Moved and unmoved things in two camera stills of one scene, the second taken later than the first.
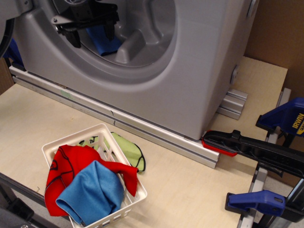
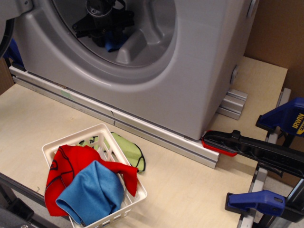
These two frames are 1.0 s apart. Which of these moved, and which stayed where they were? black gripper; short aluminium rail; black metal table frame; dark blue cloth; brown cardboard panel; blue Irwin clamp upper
Moved: dark blue cloth; black gripper
Stayed: brown cardboard panel; blue Irwin clamp upper; black metal table frame; short aluminium rail
